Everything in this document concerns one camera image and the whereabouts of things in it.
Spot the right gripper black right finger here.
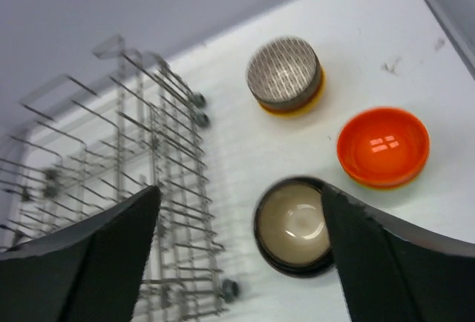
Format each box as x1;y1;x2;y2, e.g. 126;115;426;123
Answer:
321;184;474;321

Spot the orange bowl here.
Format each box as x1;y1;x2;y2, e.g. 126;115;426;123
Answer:
336;107;430;184

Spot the yellow bowl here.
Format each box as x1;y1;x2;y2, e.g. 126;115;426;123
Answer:
257;70;327;118

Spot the grey wire dish rack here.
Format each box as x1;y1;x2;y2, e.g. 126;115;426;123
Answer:
1;35;239;321

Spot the lime green bowl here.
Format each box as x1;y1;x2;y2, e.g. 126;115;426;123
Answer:
358;181;409;191

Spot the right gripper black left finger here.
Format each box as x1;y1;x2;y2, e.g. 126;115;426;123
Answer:
1;186;161;321

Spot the black patterned bowl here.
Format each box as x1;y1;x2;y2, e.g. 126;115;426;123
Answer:
252;176;334;278

